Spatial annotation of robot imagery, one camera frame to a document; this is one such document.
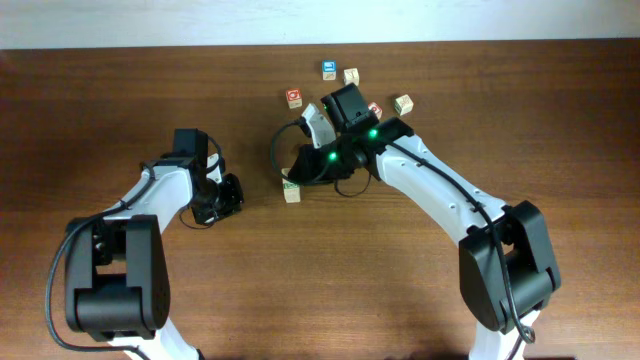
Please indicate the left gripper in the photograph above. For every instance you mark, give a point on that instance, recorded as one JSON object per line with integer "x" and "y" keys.
{"x": 233, "y": 198}

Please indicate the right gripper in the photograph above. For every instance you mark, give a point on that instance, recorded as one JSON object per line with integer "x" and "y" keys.
{"x": 313, "y": 174}

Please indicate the green edged picture block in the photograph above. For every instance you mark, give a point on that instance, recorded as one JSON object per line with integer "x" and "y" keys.
{"x": 291, "y": 192}

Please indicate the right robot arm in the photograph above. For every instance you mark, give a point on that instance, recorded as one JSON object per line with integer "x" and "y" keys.
{"x": 507, "y": 267}

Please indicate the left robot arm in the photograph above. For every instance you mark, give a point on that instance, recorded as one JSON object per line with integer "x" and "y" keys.
{"x": 117, "y": 286}

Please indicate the red top wooden block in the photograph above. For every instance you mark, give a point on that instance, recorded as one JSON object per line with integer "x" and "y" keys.
{"x": 294, "y": 98}

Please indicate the red number nine block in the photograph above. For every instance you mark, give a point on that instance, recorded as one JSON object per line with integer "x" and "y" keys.
{"x": 375, "y": 108}

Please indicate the plain wooden block letter J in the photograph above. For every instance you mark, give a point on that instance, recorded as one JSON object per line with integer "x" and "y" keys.
{"x": 351, "y": 76}

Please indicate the blue top wooden block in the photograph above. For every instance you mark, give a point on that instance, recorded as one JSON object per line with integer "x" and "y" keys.
{"x": 329, "y": 70}

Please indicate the green sided wooden block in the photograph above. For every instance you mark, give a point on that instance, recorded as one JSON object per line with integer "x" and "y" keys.
{"x": 403, "y": 104}

